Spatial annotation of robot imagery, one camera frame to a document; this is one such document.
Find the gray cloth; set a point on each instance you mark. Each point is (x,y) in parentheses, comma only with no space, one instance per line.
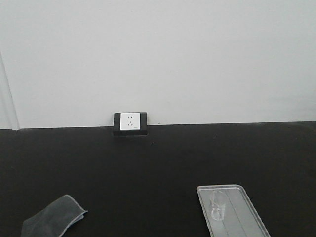
(55,219)

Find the clear plastic tray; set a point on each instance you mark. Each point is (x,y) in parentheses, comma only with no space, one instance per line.
(241,218)

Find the white power outlet plate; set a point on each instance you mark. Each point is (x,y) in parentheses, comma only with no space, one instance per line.
(130,121)

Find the black socket box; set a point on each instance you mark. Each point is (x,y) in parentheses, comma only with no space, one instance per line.
(143,130)

